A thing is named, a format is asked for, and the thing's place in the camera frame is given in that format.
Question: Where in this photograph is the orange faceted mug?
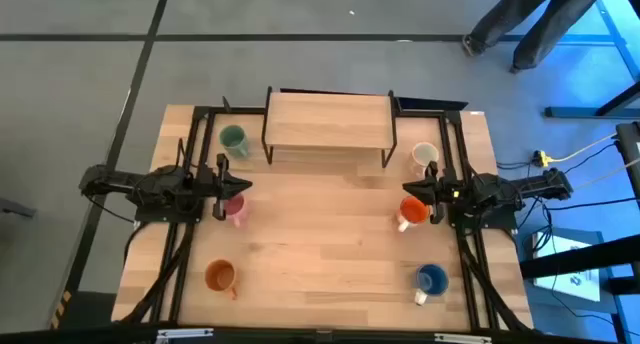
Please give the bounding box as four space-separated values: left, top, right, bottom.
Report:
204 258 240 301

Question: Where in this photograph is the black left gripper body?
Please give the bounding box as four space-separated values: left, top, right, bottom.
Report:
202 153 230 221

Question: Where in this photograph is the green mug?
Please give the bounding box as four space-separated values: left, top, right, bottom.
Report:
218 124 251 160

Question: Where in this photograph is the blue white mug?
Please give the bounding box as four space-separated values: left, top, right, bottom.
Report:
413 263 450 307

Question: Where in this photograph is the black metal table frame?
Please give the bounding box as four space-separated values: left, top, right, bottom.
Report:
112 96 534 335

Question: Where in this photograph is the pink mug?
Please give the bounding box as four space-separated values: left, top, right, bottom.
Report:
223 193 250 229

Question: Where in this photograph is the wooden shelf with black legs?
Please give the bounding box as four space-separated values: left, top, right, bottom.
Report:
260 86 399 169

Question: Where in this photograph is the black flat panel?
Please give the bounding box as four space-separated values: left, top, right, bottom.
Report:
393 96 470 112

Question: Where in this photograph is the cream mug with orange pattern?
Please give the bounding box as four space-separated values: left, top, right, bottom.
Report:
410 141 441 179

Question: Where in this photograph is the black cable bundle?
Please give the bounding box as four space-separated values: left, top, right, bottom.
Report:
459 228 531 333
119 222 196 325

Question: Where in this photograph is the black metal desk frame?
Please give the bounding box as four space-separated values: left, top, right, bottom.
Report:
519 121 640 298

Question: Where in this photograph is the person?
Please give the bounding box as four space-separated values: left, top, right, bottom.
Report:
462 0 614 74

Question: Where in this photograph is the orange white striped mug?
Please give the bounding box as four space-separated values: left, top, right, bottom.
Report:
397 195 432 234

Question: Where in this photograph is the white box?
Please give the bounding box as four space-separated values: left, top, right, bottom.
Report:
531 230 605 304

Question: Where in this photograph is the yellow black hazard tape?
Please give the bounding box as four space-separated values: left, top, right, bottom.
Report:
48 289 74 330

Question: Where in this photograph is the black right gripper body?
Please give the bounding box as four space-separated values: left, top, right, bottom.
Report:
427 161 459 225

